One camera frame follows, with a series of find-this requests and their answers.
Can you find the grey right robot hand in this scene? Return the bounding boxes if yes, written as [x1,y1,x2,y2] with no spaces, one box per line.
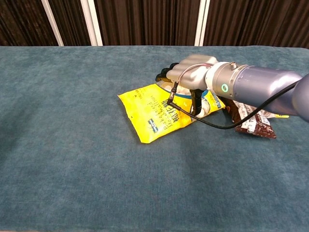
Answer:
[155,54,219,115]

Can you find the yellow snack bag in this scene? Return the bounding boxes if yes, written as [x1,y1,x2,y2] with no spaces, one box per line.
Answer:
[117,83,226,144]

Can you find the white and yellow snack packet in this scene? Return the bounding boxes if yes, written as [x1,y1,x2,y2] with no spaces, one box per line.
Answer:
[262,111,290,119]

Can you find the brown snack packet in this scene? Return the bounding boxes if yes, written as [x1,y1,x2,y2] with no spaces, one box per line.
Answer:
[225,99,277,140]

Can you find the teal velvet table cloth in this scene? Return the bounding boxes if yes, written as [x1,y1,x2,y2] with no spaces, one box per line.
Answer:
[0,45,309,232]

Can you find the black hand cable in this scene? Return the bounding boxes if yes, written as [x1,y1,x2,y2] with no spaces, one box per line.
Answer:
[168,63,302,130]

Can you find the wide white partition post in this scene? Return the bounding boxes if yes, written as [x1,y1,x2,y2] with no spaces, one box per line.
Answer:
[80,0,104,46]

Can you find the thin white partition post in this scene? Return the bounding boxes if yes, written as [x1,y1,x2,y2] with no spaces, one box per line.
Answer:
[41,0,65,47]

